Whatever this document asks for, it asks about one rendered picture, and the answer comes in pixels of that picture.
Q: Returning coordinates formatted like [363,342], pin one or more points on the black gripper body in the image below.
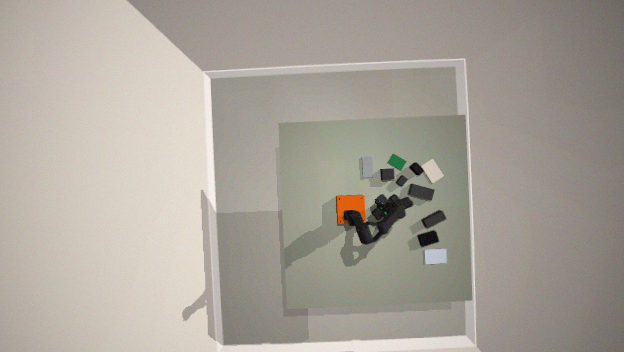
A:
[379,214]

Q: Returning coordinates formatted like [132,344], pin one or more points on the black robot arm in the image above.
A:
[394,212]

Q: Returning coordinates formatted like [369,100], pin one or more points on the green flat panel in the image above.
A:
[397,162]

